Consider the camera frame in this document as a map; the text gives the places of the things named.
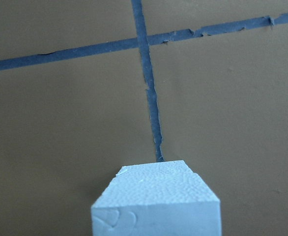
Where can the light blue foam block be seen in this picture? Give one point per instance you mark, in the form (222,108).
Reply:
(157,199)

